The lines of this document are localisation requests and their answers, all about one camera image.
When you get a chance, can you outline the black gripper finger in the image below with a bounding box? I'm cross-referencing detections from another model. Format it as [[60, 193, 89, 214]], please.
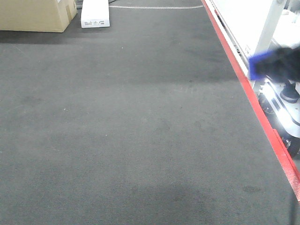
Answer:
[[268, 47, 300, 82]]

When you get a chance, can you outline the blue plastic bottle part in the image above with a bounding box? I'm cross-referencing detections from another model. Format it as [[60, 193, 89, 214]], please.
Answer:
[[248, 50, 275, 81]]

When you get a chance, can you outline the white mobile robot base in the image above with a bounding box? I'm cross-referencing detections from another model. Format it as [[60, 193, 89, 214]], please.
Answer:
[[258, 78, 300, 158]]

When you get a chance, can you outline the white labelled carton box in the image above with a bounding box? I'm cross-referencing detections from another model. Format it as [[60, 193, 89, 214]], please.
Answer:
[[81, 0, 110, 29]]

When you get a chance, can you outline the brown cardboard box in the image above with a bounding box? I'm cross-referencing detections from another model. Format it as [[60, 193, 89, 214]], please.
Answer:
[[0, 0, 77, 33]]

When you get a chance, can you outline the white conveyor frame post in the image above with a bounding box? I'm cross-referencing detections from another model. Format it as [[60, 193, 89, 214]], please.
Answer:
[[246, 0, 285, 94]]

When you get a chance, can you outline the red conveyor side rail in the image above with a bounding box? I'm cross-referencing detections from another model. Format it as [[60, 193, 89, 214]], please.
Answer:
[[202, 0, 300, 203]]

